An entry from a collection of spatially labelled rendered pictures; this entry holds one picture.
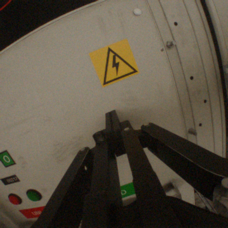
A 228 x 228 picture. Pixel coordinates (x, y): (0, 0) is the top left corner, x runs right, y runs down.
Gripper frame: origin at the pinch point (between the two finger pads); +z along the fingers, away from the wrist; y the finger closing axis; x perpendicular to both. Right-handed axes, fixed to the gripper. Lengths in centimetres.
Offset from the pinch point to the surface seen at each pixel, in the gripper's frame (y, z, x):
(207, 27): 24.5, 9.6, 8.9
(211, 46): 24.3, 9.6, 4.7
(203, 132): 18.0, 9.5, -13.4
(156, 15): 14.3, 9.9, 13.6
